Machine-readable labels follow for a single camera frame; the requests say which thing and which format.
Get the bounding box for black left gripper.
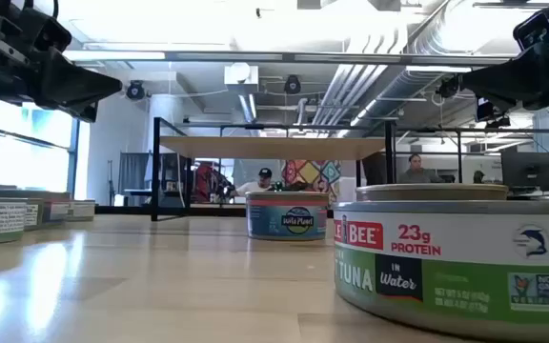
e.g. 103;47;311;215
0;0;124;124

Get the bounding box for gold-lidded Wild Planet can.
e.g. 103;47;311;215
245;191;331;242
0;189;72;226

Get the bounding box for wooden shelf black metal legs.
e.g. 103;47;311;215
150;116;397;225

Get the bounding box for black ceiling spotlight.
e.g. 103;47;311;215
484;115;512;130

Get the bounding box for large window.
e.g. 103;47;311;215
0;97;81;197

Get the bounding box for black computer monitor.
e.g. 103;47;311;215
500;151;549;192

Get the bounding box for grey curtain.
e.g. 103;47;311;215
117;151;152;194

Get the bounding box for red cart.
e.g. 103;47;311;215
193;161;232;204

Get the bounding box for white ceiling pipes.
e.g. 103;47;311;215
310;64;390;128

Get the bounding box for white ceiling box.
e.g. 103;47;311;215
223;62;260;95

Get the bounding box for grey overhead rig beam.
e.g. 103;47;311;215
63;50;514;67

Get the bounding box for colourful patchwork panel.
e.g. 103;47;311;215
281;159;343;204

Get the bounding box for black background workstation frame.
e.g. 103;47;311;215
395;124;549;186

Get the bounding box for black hanging camera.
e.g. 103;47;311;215
435;75;462;100

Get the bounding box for black round ceiling camera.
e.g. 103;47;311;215
125;79;147;101
282;73;303;95

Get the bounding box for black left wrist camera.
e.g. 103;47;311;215
19;7;73;52

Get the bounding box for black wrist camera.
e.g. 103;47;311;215
512;9;549;52
19;7;73;52

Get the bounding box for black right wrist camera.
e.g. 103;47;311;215
512;9;549;52

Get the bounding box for silver ventilation duct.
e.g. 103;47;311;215
345;0;519;137

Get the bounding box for black aluminium table frame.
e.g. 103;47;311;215
94;203;337;218

